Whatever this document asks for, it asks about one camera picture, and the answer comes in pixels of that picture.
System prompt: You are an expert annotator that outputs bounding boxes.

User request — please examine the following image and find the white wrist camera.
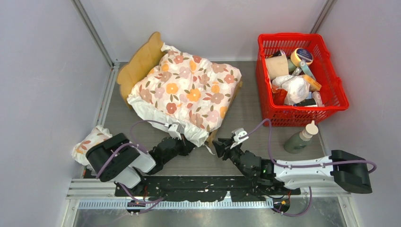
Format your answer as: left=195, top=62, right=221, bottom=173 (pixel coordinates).
left=167, top=122, right=184, bottom=140
left=230, top=128, right=249, bottom=149

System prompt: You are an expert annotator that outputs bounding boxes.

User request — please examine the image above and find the yellow tape roll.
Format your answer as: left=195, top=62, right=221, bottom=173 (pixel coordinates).
left=290, top=48, right=314, bottom=67

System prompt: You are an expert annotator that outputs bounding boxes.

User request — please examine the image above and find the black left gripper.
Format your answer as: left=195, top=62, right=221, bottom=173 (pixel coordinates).
left=162, top=133, right=195, bottom=164

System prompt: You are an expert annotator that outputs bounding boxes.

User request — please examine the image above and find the large floral cushion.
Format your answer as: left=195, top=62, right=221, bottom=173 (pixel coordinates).
left=126, top=42, right=243, bottom=154

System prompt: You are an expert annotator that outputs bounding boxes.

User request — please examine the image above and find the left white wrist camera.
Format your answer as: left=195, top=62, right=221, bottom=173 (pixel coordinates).
left=167, top=122, right=184, bottom=140

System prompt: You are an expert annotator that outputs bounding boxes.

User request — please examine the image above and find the small floral pillow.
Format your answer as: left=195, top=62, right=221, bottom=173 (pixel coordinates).
left=72, top=125, right=112, bottom=166

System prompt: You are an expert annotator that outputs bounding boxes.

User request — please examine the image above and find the white crumpled plastic bag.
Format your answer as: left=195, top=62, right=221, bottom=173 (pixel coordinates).
left=271, top=75, right=310, bottom=105

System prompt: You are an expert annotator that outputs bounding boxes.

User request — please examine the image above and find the wooden pet bed frame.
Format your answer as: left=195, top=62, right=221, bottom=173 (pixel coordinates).
left=116, top=31, right=244, bottom=147

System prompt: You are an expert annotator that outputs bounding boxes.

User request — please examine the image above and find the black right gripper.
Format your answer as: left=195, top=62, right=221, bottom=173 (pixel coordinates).
left=212, top=138, right=251, bottom=178

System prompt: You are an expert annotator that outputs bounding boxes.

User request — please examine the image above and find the aluminium rail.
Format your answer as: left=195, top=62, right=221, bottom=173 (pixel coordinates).
left=66, top=178, right=351, bottom=210

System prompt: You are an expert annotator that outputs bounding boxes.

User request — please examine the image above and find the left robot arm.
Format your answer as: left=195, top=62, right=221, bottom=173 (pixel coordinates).
left=86, top=133, right=196, bottom=196

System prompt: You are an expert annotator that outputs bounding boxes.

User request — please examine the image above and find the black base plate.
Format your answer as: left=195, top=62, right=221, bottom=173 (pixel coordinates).
left=115, top=175, right=301, bottom=202

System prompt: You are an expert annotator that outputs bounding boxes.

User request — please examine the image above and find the red plastic basket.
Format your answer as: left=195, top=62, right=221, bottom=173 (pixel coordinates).
left=256, top=33, right=349, bottom=127

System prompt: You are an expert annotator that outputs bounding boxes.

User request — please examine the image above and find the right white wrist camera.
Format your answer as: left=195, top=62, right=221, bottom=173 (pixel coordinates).
left=230, top=128, right=249, bottom=149

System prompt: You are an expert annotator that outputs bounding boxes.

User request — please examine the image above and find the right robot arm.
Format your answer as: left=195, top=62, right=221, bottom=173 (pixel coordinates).
left=212, top=138, right=372, bottom=194

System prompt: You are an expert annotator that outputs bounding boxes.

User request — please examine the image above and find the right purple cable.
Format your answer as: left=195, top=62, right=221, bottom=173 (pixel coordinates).
left=238, top=118, right=377, bottom=218

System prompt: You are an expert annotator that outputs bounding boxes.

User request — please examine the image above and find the green bottle with beige cap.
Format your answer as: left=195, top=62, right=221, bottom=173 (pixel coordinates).
left=284, top=121, right=319, bottom=154

